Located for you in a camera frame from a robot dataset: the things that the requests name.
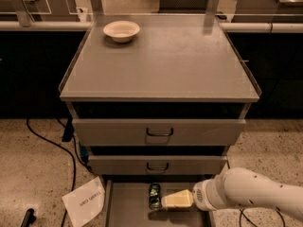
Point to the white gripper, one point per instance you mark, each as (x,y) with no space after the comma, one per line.
(202,195)

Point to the green soda can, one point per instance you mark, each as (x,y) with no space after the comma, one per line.
(155,196)

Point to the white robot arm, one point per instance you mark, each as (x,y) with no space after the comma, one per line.
(239,188)

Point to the bottom grey drawer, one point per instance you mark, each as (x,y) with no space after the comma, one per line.
(128,203)

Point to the grey drawer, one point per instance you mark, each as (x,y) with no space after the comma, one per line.
(185,160)
(158,123)
(128,203)

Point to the middle grey drawer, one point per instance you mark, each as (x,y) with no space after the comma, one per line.
(185,160)

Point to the grey metal drawer cabinet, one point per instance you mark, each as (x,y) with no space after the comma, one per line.
(173,58)

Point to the top grey drawer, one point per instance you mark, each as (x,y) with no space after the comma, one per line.
(158,123)

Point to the white paper sign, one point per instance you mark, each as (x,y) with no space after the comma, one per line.
(85,203)

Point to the white paper bowl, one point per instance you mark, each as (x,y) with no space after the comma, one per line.
(121,31)

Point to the grey background desk right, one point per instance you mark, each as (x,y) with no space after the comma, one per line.
(269,11)

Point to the grey background desk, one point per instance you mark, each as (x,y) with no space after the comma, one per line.
(269,11)
(40,10)

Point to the grey background desk left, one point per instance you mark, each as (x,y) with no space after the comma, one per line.
(40,10)

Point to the black tool handle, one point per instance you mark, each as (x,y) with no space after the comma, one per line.
(29,218)

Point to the white horizontal rail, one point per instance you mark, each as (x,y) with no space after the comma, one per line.
(228,27)

